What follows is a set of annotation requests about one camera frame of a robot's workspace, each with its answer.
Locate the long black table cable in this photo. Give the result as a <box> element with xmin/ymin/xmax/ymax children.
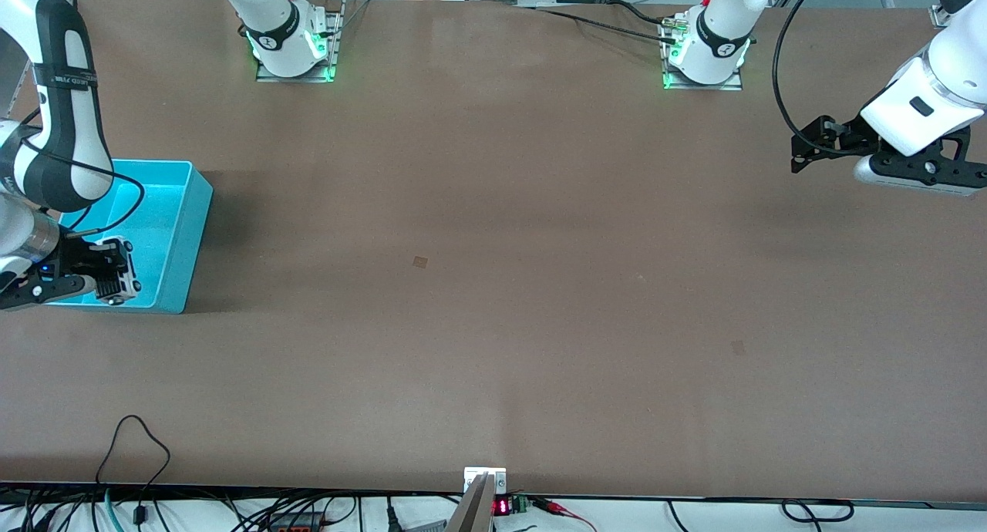
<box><xmin>532</xmin><ymin>5</ymin><xmax>681</xmax><ymax>45</ymax></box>

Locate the thin black looped cable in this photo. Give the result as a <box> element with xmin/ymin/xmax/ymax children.
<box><xmin>96</xmin><ymin>415</ymin><xmax>172</xmax><ymax>527</ymax></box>

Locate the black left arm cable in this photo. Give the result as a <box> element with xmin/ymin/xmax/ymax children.
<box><xmin>772</xmin><ymin>0</ymin><xmax>845</xmax><ymax>157</ymax></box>

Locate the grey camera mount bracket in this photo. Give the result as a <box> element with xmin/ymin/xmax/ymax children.
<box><xmin>446</xmin><ymin>467</ymin><xmax>507</xmax><ymax>532</ymax></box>

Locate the red clip lead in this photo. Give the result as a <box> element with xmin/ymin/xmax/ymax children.
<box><xmin>531</xmin><ymin>497</ymin><xmax>596</xmax><ymax>532</ymax></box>

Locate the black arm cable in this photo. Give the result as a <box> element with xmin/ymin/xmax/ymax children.
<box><xmin>15</xmin><ymin>108</ymin><xmax>146</xmax><ymax>237</ymax></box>
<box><xmin>772</xmin><ymin>0</ymin><xmax>845</xmax><ymax>157</ymax></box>

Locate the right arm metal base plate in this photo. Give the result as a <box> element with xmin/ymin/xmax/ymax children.
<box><xmin>254</xmin><ymin>0</ymin><xmax>345</xmax><ymax>83</ymax></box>

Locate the turquoise plastic bin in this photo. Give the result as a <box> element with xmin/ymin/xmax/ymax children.
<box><xmin>31</xmin><ymin>160</ymin><xmax>214</xmax><ymax>315</ymax></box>

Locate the white jeep toy black roof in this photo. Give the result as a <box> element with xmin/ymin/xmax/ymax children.
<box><xmin>93</xmin><ymin>237</ymin><xmax>143</xmax><ymax>307</ymax></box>

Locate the black coiled cable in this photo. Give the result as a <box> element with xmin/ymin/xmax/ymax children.
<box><xmin>780</xmin><ymin>499</ymin><xmax>855</xmax><ymax>524</ymax></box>

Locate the short black table cable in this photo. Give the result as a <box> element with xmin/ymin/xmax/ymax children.
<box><xmin>608</xmin><ymin>0</ymin><xmax>673</xmax><ymax>24</ymax></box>

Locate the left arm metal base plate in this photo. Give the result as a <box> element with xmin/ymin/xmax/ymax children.
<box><xmin>662</xmin><ymin>12</ymin><xmax>745</xmax><ymax>92</ymax></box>

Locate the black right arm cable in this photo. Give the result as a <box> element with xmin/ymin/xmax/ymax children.
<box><xmin>15</xmin><ymin>108</ymin><xmax>146</xmax><ymax>237</ymax></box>

